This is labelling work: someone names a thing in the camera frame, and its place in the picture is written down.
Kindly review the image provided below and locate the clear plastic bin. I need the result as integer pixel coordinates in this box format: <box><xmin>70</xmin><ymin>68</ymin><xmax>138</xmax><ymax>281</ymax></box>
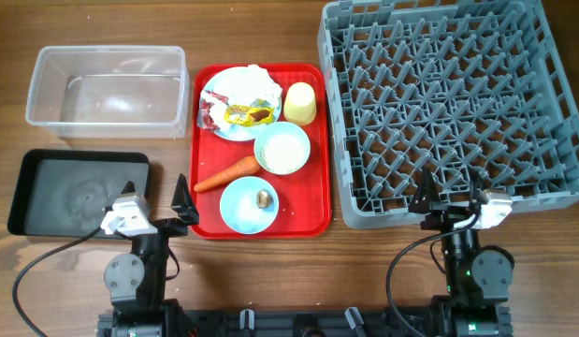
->
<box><xmin>25</xmin><ymin>45</ymin><xmax>190</xmax><ymax>139</ymax></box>

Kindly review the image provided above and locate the orange carrot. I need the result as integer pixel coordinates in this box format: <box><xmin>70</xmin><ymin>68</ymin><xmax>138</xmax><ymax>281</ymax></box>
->
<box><xmin>194</xmin><ymin>155</ymin><xmax>261</xmax><ymax>193</ymax></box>

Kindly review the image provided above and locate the brown food scrap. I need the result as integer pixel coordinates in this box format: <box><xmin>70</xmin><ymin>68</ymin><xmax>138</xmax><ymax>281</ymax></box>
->
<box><xmin>256</xmin><ymin>189</ymin><xmax>274</xmax><ymax>209</ymax></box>

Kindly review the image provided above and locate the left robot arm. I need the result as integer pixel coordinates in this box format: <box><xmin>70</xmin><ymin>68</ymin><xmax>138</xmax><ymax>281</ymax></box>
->
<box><xmin>96</xmin><ymin>174</ymin><xmax>199</xmax><ymax>337</ymax></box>

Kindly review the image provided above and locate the large light blue plate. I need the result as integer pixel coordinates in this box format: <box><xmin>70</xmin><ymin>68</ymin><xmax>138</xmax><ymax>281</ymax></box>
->
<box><xmin>198</xmin><ymin>66</ymin><xmax>283</xmax><ymax>142</ymax></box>

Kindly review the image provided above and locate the white napkin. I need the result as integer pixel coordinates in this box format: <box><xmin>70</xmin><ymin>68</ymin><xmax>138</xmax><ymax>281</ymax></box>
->
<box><xmin>199</xmin><ymin>63</ymin><xmax>283</xmax><ymax>132</ymax></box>

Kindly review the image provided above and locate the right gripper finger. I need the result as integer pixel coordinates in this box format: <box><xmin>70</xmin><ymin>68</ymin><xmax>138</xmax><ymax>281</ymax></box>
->
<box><xmin>469</xmin><ymin>168</ymin><xmax>486</xmax><ymax>206</ymax></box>
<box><xmin>408</xmin><ymin>168</ymin><xmax>440</xmax><ymax>213</ymax></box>

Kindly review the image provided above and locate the small light blue bowl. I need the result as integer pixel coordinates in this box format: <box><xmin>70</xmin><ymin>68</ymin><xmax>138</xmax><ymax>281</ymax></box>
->
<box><xmin>219</xmin><ymin>176</ymin><xmax>280</xmax><ymax>235</ymax></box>

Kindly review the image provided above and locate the light green bowl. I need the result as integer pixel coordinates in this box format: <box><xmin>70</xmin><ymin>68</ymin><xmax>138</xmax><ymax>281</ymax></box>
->
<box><xmin>253</xmin><ymin>122</ymin><xmax>311</xmax><ymax>175</ymax></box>

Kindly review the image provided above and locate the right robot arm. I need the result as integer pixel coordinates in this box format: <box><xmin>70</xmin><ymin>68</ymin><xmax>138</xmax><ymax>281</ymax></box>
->
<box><xmin>409</xmin><ymin>168</ymin><xmax>514</xmax><ymax>336</ymax></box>

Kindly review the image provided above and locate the red snack wrapper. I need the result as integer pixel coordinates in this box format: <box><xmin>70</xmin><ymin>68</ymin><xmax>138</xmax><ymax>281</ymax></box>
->
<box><xmin>199</xmin><ymin>90</ymin><xmax>231</xmax><ymax>132</ymax></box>

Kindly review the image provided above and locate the white rice pile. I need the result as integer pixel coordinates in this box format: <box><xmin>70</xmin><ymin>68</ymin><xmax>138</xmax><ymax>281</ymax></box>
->
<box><xmin>261</xmin><ymin>134</ymin><xmax>304</xmax><ymax>174</ymax></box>

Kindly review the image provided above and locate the grey dishwasher rack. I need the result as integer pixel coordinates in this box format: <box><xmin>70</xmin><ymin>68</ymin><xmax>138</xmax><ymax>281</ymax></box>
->
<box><xmin>318</xmin><ymin>1</ymin><xmax>579</xmax><ymax>229</ymax></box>

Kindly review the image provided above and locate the yellow plastic cup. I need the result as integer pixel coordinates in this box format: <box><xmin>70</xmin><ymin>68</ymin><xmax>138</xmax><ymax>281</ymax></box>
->
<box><xmin>283</xmin><ymin>82</ymin><xmax>316</xmax><ymax>125</ymax></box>

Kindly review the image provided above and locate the black plastic tray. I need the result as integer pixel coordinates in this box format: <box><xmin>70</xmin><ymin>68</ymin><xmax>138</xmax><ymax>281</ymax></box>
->
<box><xmin>7</xmin><ymin>149</ymin><xmax>151</xmax><ymax>237</ymax></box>

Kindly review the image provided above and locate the left black cable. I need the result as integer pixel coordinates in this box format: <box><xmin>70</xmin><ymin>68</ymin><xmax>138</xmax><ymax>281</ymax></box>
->
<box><xmin>11</xmin><ymin>226</ymin><xmax>104</xmax><ymax>337</ymax></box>

